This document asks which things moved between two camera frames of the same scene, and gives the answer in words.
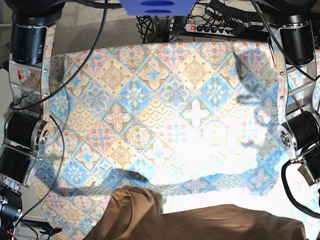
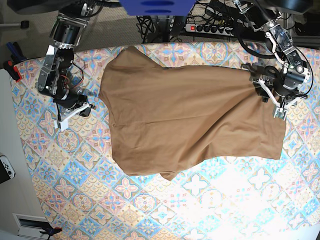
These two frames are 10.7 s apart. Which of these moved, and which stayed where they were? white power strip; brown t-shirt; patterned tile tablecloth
Moved: brown t-shirt
Stayed: patterned tile tablecloth; white power strip
